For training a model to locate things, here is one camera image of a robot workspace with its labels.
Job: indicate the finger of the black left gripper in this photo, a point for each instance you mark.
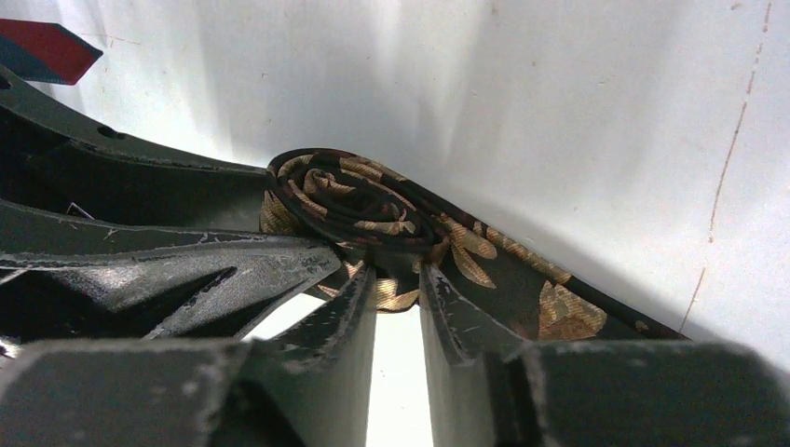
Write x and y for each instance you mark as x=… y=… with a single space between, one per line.
x=64 y=277
x=53 y=157

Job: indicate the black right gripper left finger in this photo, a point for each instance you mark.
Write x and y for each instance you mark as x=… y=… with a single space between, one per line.
x=308 y=386

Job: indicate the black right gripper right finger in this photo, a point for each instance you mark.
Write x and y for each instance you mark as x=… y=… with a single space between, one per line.
x=490 y=387

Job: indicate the dark red striped tie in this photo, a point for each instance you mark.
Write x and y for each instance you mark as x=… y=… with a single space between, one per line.
x=45 y=52

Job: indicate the black gold floral tie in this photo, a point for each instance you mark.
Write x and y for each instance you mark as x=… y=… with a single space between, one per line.
x=374 y=216

